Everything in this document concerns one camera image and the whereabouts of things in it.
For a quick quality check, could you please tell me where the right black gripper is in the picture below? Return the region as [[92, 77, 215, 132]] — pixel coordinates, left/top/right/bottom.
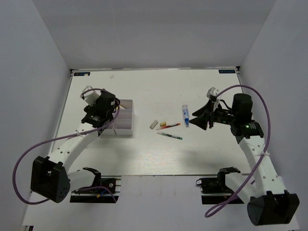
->
[[189, 99, 237, 130]]

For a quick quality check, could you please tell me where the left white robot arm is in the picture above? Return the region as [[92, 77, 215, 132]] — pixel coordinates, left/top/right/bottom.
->
[[30, 90, 120, 203]]

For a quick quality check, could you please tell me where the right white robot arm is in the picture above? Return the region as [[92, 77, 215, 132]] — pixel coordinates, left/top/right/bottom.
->
[[189, 93, 299, 226]]

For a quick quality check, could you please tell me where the clear blue spray bottle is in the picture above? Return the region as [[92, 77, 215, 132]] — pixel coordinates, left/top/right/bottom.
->
[[182, 104, 189, 128]]

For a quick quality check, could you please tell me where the left white organizer bin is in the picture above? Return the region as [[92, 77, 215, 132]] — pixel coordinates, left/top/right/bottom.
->
[[98, 122, 116, 136]]

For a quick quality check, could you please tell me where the white organizer bin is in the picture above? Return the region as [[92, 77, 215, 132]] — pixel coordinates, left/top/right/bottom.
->
[[98, 122, 116, 136], [114, 99, 135, 136]]

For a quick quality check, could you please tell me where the right white organizer bin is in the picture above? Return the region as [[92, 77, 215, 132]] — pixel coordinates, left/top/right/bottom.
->
[[114, 99, 135, 136]]

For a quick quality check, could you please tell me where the red ink gel pen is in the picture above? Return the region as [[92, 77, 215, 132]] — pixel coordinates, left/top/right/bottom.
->
[[156, 123, 181, 130]]

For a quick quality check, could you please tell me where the green ink gel pen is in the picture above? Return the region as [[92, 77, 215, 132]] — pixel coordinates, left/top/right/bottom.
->
[[156, 132, 183, 140]]

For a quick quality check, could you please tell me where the left blue table label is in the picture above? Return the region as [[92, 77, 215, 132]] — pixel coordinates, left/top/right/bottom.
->
[[74, 72, 90, 77]]

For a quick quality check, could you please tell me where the blue table label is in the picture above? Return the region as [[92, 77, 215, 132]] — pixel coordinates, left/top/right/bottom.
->
[[218, 69, 236, 74], [74, 72, 90, 77]]

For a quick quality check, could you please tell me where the dirty white eraser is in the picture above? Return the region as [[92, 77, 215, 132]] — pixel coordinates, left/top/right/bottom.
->
[[150, 120, 158, 129]]

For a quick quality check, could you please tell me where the right blue table label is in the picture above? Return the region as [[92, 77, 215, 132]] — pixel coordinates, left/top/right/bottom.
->
[[218, 69, 236, 74]]

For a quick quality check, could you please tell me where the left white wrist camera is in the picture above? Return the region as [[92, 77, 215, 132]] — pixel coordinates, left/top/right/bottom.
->
[[80, 85, 101, 106]]

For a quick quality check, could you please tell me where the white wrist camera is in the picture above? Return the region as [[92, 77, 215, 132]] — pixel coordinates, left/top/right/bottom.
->
[[206, 87, 221, 108], [80, 85, 101, 106]]

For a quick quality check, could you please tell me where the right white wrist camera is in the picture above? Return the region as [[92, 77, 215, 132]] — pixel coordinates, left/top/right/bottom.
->
[[206, 87, 221, 108]]

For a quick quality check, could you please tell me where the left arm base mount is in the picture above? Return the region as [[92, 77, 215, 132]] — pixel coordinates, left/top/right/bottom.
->
[[70, 176, 122, 204]]

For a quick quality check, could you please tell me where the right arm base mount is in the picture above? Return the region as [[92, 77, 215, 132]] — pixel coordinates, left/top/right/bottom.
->
[[195, 177, 233, 205]]

